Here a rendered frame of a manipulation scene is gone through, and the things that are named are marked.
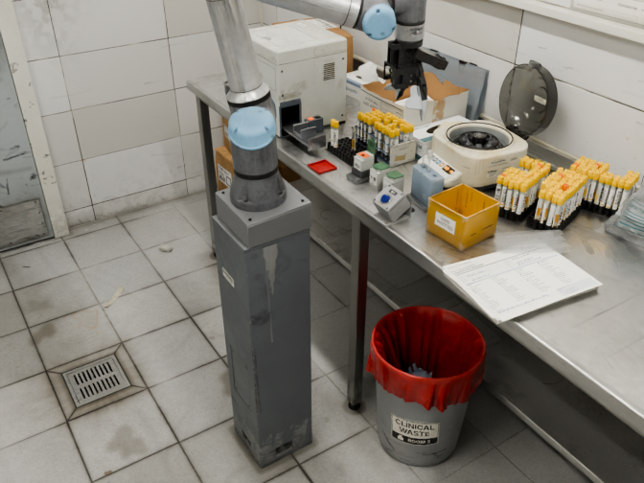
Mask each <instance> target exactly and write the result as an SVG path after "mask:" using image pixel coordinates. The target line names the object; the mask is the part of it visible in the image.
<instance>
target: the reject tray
mask: <svg viewBox="0 0 644 483"><path fill-rule="evenodd" d="M308 167H309V168H310V169H312V170H313V171H314V172H316V173H318V174H322V173H328V172H331V171H334V170H337V167H336V166H335V165H334V164H332V163H331V162H329V161H328V160H326V159H324V160H320V161H317V162H313V163H310V164H308Z"/></svg>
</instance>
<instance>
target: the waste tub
mask: <svg viewBox="0 0 644 483"><path fill-rule="evenodd" d="M500 204H501V202H500V201H498V200H496V199H494V198H492V197H490V196H488V195H485V194H483V193H481V192H479V191H477V190H476V189H474V188H472V187H470V186H468V185H466V184H464V183H461V184H459V185H457V186H454V187H452V188H450V189H447V190H445V191H443V192H441V193H439V194H436V195H433V196H430V197H428V208H427V217H426V227H425V230H426V231H428V232H429V233H431V234H433V235H434V236H436V237H438V238H439V239H441V240H443V241H444V242H447V243H448V244H450V245H452V246H453V247H455V248H457V249H458V250H460V251H463V250H465V249H467V248H469V247H471V246H473V245H476V244H478V243H480V242H483V241H484V240H486V239H488V238H490V237H492V236H494V235H495V234H494V233H495V229H496V224H497V219H498V213H499V207H500Z"/></svg>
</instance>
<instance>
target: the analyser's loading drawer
mask: <svg viewBox="0 0 644 483"><path fill-rule="evenodd" d="M282 130H284V131H285V132H287V133H288V134H290V135H291V136H292V137H294V138H295V139H297V140H298V141H300V142H301V143H303V144H304V145H306V146H307V147H308V151H310V150H316V149H320V148H323V147H326V134H324V135H321V136H318V135H317V134H316V126H313V127H309V122H304V123H300V124H299V123H298V122H296V121H295V120H291V121H287V122H283V123H282Z"/></svg>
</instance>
